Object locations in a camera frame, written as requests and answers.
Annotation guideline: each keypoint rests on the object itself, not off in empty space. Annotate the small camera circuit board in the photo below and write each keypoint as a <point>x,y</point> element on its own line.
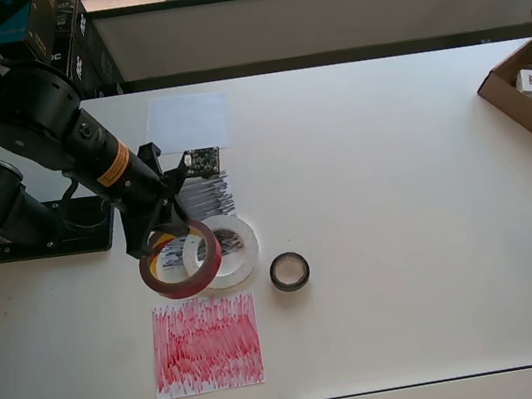
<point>203,162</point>

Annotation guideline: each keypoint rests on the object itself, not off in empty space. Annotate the plain white paper sheet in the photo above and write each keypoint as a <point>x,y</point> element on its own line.
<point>188,121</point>

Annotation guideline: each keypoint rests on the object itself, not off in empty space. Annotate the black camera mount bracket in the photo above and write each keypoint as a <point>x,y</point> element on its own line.
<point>149,152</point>

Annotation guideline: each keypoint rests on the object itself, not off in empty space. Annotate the white tape roll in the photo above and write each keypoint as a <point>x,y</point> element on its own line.
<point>248,248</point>

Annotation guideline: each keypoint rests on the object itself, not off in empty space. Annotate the red tape roll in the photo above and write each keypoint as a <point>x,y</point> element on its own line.
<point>179,289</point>

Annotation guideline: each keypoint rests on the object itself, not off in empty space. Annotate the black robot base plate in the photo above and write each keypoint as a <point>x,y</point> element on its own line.
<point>95,237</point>

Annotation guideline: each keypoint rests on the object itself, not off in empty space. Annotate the black AOC monitor box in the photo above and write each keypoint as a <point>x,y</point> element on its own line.
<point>65,18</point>

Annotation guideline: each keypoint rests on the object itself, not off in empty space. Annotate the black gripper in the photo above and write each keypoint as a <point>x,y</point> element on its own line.
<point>147,200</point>

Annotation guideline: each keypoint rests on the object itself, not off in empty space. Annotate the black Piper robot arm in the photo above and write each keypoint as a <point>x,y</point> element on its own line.
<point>29,110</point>

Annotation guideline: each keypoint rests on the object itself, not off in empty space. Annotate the black tape roll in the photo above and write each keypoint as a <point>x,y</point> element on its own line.
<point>292,287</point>

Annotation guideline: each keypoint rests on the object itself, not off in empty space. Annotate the black scribbled paper sheet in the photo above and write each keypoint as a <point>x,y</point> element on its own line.
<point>215,197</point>

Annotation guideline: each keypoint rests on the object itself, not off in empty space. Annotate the black box with trim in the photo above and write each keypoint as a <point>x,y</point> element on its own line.
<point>97,59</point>

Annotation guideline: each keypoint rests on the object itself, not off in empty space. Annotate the open brown cardboard box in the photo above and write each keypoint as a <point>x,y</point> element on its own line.
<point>506,85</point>

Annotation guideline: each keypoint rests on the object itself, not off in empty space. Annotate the red scribbled paper sheet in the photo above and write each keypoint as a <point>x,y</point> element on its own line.
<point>203,346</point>

